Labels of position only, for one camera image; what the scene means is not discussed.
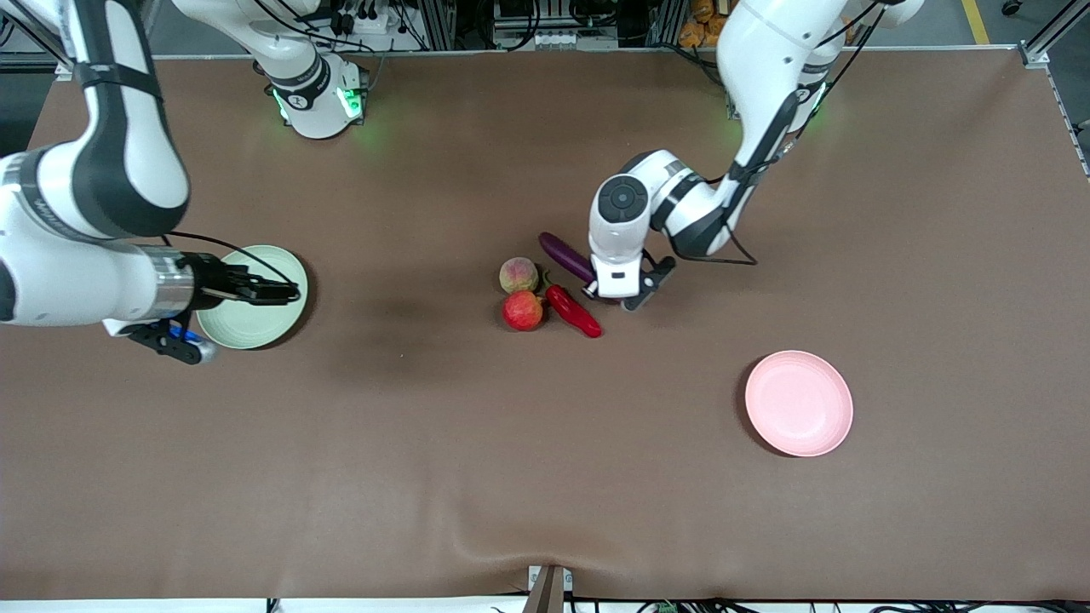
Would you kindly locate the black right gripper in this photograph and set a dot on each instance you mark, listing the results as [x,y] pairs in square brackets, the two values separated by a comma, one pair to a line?
[210,278]

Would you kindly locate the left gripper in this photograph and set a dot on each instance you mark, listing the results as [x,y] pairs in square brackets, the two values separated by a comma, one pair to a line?
[610,300]

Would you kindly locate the red chili pepper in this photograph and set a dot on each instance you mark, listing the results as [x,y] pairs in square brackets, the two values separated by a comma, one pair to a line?
[575,313]

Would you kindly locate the purple eggplant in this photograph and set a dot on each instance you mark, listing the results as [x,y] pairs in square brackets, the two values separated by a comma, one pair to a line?
[566,254]

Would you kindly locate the red apple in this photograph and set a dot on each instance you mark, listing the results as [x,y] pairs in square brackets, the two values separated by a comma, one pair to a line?
[523,311]

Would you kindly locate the yellow pink peach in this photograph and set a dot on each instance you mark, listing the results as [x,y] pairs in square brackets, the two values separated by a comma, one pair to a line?
[519,275]

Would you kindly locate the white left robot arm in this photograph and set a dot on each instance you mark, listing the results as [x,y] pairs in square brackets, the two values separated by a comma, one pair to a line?
[766,51]

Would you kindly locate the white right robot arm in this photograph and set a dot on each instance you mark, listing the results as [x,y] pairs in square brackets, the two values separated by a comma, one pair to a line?
[119,170]

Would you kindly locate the light green round plate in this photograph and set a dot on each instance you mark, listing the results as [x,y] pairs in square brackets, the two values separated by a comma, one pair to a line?
[255,328]

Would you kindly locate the brown table cover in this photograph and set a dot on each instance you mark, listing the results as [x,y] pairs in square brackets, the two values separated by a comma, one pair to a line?
[545,468]

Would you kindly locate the pink round plate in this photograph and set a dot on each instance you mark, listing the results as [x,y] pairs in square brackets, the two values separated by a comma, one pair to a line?
[799,404]

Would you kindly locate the orange packaged goods pile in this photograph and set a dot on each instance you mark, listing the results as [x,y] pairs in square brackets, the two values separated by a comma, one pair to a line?
[698,30]

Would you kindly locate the white power strip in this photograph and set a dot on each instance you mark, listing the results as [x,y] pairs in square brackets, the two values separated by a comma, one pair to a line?
[366,21]

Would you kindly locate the aluminium frame post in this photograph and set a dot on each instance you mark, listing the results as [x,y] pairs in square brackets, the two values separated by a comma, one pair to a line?
[440,25]
[664,21]

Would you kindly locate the gray camera mount post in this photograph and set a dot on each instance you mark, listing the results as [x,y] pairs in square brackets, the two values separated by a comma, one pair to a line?
[545,592]

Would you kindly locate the aluminium frame strut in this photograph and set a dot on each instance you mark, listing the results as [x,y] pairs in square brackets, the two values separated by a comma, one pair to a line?
[1043,47]
[25,38]

